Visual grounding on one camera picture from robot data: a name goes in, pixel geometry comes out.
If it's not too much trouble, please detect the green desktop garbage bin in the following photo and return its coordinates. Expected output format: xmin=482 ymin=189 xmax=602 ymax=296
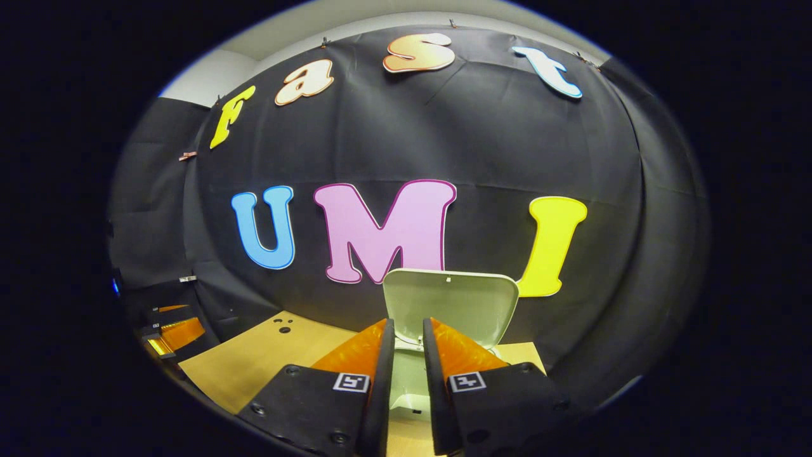
xmin=383 ymin=268 xmax=520 ymax=423

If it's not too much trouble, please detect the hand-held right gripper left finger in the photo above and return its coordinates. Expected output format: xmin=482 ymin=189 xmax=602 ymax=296
xmin=238 ymin=317 xmax=395 ymax=457

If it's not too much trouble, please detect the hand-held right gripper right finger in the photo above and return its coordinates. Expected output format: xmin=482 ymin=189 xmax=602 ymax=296
xmin=423 ymin=317 xmax=575 ymax=457

